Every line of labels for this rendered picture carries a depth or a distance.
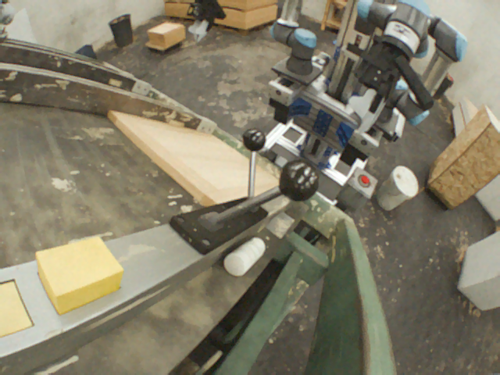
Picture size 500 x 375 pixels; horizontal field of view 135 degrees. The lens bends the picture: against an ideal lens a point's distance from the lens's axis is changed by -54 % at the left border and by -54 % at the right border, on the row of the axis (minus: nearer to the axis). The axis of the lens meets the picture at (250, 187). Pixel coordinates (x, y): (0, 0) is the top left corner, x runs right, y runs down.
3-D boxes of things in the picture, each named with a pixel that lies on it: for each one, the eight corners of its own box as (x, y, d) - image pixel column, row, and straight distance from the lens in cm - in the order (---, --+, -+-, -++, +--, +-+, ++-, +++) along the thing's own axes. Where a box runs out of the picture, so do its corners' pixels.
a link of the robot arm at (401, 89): (383, 90, 125) (394, 70, 120) (401, 107, 121) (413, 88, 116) (372, 93, 115) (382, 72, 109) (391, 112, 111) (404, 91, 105)
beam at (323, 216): (339, 238, 106) (353, 219, 104) (339, 247, 94) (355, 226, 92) (105, 76, 225) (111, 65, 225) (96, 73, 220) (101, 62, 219)
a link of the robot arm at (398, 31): (418, 49, 55) (420, 33, 48) (411, 63, 54) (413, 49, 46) (389, 33, 56) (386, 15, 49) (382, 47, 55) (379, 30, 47)
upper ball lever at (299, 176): (218, 238, 26) (326, 189, 22) (200, 248, 23) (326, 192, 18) (204, 208, 27) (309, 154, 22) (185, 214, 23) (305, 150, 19)
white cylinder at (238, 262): (237, 281, 28) (259, 258, 34) (251, 265, 26) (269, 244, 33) (219, 266, 28) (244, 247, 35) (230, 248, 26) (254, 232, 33)
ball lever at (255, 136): (265, 213, 36) (269, 130, 36) (257, 218, 33) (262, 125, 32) (243, 211, 38) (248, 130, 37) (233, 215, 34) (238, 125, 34)
